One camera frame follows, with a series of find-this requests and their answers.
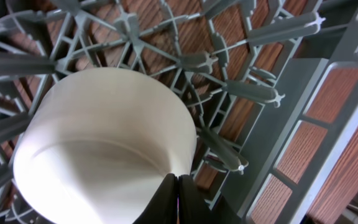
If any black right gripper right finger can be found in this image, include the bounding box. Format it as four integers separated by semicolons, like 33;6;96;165
178;175;241;224

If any grey dishwasher rack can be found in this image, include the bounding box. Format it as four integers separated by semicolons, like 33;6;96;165
0;0;358;223

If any white bowl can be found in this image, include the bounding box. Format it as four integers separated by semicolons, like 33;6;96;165
13;67;196;223

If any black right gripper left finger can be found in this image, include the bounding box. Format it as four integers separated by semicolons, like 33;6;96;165
134;174;178;224

